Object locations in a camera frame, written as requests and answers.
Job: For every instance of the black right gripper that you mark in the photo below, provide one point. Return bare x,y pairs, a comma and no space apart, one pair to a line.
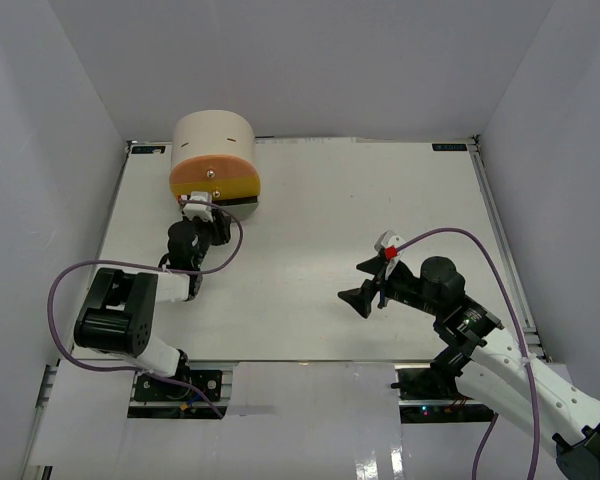
360,298

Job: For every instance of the yellow drawer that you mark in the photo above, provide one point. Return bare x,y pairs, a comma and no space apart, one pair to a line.
230,188

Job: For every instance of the orange top drawer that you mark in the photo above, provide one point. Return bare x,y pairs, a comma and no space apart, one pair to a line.
225,167

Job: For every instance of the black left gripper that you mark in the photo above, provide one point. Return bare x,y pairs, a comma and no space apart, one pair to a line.
221,232

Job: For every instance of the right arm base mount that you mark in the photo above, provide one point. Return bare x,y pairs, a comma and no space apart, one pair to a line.
428,397

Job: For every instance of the grey bottom drawer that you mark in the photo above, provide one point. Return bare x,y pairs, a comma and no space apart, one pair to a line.
240,208

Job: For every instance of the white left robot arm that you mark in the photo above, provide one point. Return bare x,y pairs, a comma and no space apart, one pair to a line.
117,314

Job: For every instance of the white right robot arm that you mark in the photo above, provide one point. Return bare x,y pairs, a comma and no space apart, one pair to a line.
487,362

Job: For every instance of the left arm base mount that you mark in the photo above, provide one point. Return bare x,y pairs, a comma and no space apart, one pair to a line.
202,399

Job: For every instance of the beige cylindrical drawer organizer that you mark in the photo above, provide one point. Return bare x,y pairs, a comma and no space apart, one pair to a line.
213,135

